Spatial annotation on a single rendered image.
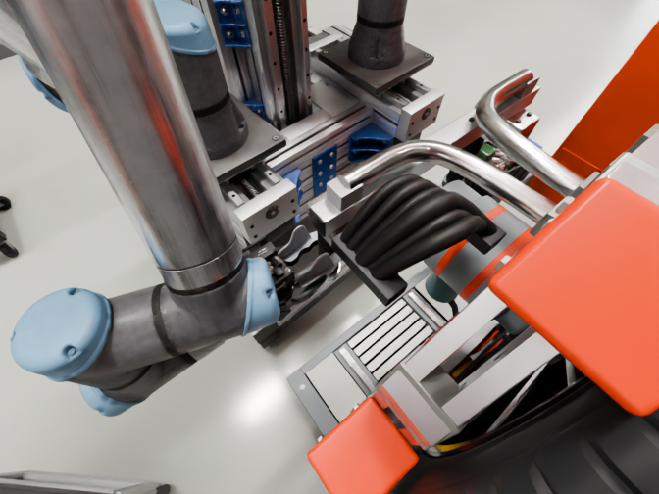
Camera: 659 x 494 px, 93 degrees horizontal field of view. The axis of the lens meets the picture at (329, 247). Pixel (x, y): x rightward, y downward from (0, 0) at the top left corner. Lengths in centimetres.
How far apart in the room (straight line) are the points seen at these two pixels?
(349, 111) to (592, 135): 57
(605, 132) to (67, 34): 91
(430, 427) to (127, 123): 31
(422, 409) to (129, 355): 26
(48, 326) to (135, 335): 6
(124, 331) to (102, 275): 140
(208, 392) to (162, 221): 112
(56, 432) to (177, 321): 127
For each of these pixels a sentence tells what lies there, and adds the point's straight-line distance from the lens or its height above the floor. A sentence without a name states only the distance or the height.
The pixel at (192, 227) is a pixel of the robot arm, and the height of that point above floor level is 106.
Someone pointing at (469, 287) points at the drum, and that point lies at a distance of 48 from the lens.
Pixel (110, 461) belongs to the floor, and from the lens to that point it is 146.
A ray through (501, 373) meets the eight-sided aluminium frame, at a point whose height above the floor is 102.
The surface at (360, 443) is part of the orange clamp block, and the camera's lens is 38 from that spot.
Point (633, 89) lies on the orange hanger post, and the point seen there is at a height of 90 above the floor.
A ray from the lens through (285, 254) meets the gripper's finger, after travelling 49.
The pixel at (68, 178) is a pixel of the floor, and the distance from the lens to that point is 226.
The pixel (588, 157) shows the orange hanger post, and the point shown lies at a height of 75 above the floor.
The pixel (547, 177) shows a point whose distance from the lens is 44.
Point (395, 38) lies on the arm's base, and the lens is 92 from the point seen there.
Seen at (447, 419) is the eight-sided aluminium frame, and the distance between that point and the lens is 29.
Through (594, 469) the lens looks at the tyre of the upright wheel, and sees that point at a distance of 23.
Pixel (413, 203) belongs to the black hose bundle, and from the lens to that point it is 30.
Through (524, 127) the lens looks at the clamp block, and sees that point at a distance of 59.
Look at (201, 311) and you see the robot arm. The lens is 31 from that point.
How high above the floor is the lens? 126
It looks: 58 degrees down
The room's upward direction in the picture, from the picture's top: straight up
